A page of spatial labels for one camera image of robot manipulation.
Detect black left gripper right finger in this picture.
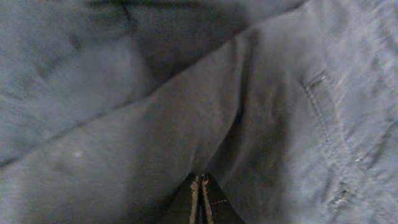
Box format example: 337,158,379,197
200,173,245,224

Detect dark blue denim shorts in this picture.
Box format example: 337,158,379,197
1,1,397,223

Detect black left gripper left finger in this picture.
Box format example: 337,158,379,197
158,174,199,224

